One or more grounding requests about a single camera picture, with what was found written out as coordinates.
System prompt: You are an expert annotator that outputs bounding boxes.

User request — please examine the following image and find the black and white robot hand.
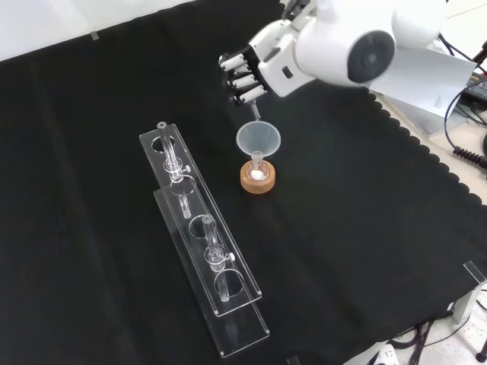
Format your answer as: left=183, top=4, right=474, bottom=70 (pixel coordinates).
left=218, top=21, right=317, bottom=106

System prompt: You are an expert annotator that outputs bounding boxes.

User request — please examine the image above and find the clear plastic funnel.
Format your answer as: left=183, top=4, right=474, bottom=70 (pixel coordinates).
left=235, top=120, right=282, bottom=163

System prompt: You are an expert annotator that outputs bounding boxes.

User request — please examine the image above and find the small round-bottom glass flask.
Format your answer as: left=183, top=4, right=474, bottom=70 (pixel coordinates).
left=245, top=151, right=269, bottom=183

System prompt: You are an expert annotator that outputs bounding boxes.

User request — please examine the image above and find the clear acrylic funnel stand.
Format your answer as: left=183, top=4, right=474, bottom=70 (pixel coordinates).
left=138, top=120, right=271, bottom=359

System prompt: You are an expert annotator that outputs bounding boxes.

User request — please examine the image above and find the black bench cloth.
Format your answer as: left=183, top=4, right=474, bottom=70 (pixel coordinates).
left=0, top=0, right=487, bottom=365

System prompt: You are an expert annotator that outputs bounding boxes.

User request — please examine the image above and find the pale white board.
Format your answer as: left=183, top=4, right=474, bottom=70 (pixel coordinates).
left=368, top=45, right=478, bottom=119

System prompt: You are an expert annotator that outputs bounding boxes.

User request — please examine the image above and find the black power adapter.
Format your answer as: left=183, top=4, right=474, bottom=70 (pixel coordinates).
left=462, top=71, right=487, bottom=102

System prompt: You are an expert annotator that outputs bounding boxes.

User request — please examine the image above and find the white power strip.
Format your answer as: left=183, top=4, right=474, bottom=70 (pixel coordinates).
left=368, top=341, right=400, bottom=365

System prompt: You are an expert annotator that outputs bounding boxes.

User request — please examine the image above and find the cork ring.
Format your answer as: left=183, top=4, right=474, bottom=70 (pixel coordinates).
left=240, top=160, right=275, bottom=194

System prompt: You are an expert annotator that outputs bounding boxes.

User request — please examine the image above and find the coiled black cable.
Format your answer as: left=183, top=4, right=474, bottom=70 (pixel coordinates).
left=452, top=146, right=487, bottom=168

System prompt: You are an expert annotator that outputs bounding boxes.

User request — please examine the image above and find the clear acrylic table bracket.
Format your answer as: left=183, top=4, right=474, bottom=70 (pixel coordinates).
left=450, top=261, right=487, bottom=324

